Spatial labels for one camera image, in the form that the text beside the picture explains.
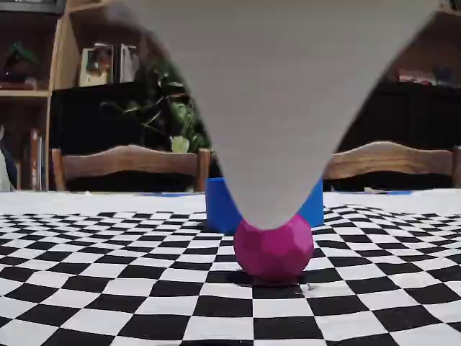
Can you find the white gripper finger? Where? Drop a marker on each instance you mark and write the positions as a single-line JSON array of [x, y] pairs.
[[273, 108]]

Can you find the pink faceted ball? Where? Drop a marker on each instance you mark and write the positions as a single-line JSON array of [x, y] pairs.
[[273, 252]]

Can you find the blue round box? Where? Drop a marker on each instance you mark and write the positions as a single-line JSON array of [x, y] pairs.
[[219, 205]]

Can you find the colourful cardboard box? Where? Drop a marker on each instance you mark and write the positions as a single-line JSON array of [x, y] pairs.
[[94, 66]]

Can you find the green houseplant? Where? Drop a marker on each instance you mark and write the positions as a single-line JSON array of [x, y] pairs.
[[182, 111]]

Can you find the blue tape strip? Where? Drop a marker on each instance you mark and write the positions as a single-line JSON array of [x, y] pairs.
[[389, 192], [183, 194]]

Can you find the wooden chair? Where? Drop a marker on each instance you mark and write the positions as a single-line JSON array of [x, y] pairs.
[[126, 162], [389, 162]]

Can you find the white books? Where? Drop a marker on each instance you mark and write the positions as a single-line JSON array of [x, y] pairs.
[[126, 63]]

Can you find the dark low cabinet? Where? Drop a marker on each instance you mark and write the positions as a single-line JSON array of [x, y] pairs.
[[83, 115]]

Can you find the black white checkered mat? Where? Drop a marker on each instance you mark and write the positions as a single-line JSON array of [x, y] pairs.
[[108, 288]]

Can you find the wooden bookshelf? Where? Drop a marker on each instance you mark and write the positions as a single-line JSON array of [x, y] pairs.
[[25, 93]]

